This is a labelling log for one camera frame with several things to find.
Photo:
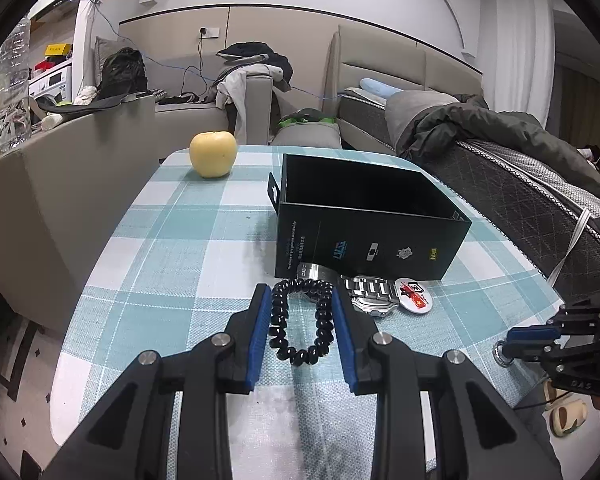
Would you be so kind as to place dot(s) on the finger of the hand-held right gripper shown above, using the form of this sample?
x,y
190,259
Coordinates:
x,y
530,351
532,334

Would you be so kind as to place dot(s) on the green black garment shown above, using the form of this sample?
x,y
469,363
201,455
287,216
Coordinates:
x,y
305,117

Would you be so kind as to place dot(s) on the light grey garment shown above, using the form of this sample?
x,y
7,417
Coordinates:
x,y
232,87

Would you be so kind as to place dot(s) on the yellow box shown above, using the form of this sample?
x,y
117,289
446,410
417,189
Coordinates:
x,y
57,50

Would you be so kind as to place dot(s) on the white curtain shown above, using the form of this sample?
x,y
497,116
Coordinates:
x,y
515,50

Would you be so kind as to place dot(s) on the light blue pillow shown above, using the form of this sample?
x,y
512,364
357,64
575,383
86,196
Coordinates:
x,y
377,86

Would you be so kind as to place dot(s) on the yellow apple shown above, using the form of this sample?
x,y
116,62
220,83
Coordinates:
x,y
212,155

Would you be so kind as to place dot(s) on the black jacket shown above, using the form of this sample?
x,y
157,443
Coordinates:
x,y
260,55

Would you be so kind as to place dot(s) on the black cardboard box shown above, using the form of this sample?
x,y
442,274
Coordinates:
x,y
360,240

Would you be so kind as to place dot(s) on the grey seat cushion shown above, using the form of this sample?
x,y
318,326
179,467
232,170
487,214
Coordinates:
x,y
307,135

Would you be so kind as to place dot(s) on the grey blanket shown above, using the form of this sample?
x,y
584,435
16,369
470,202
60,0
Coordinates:
x,y
410,110

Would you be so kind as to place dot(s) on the round white red badge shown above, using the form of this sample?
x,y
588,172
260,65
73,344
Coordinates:
x,y
416,296

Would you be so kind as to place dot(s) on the black backpack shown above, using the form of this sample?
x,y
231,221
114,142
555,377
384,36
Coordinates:
x,y
124,72

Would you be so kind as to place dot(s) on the dark green jacket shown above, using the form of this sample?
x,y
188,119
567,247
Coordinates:
x,y
500,130

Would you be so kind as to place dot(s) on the grey upholstered bed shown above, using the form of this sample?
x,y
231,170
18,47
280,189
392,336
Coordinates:
x,y
520,195

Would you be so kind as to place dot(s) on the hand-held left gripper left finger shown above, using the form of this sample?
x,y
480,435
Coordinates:
x,y
260,336

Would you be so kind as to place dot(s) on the silver metal wristwatch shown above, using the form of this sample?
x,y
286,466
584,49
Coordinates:
x,y
372,296

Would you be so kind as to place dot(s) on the white wall socket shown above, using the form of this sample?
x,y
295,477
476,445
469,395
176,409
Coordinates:
x,y
210,32

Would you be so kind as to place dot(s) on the dark wooden stool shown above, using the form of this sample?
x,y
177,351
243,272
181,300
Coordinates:
x,y
10,345

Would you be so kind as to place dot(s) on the beige sofa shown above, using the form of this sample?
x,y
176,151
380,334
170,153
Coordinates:
x,y
55,200

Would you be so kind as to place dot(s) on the teal checkered tablecloth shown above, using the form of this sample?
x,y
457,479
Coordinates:
x,y
180,260

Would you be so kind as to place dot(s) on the clear plastic bottle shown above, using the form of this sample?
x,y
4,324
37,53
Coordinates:
x,y
12,95

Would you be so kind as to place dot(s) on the beige slipper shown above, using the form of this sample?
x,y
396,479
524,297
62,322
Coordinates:
x,y
555,392
570,417

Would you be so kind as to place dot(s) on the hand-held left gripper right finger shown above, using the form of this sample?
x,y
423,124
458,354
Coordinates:
x,y
345,342

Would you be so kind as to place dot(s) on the white washing machine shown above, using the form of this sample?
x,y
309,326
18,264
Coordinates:
x,y
55,82

